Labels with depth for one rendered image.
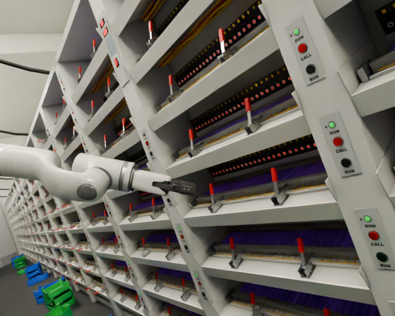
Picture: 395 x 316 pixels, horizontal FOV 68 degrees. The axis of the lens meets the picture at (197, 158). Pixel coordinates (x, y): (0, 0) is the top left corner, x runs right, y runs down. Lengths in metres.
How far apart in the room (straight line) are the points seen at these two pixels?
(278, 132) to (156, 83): 0.64
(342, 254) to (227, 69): 0.53
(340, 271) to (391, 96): 0.42
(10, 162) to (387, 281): 0.90
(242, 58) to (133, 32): 0.63
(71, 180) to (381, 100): 0.66
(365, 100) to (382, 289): 0.37
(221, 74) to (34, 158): 0.53
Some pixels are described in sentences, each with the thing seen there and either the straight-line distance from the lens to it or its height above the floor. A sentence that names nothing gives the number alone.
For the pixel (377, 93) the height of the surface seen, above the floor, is 0.91.
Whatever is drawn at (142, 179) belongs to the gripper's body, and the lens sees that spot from 0.79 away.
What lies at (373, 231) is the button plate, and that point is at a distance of 0.66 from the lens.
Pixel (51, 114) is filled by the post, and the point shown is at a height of 1.63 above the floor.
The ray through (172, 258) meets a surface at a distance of 1.36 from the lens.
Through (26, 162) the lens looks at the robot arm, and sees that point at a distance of 0.89.
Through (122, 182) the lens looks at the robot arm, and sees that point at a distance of 0.81.
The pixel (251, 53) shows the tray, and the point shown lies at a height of 1.09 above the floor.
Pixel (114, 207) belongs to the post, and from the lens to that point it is 1.73.
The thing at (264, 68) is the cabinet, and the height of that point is 1.10.
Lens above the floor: 0.91
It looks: 1 degrees up
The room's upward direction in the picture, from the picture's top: 21 degrees counter-clockwise
